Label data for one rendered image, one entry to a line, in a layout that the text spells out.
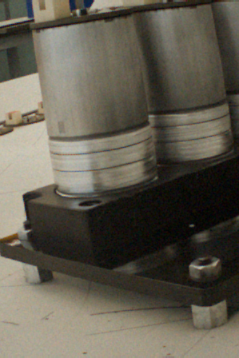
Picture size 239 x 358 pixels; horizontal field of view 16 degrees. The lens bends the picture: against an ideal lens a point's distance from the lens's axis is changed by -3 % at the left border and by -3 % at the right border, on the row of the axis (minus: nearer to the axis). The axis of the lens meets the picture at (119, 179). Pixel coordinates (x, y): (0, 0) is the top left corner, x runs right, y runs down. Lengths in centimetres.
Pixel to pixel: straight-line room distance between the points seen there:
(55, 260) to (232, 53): 8
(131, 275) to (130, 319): 1
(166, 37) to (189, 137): 3
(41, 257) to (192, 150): 5
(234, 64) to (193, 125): 3
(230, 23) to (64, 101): 6
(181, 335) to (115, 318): 2
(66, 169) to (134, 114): 2
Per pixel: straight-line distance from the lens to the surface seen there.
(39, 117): 48
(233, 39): 23
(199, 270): 16
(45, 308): 19
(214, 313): 17
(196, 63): 21
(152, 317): 18
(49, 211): 20
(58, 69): 20
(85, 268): 18
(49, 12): 20
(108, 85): 19
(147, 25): 21
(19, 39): 323
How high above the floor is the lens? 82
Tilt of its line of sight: 13 degrees down
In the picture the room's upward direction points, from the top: 9 degrees counter-clockwise
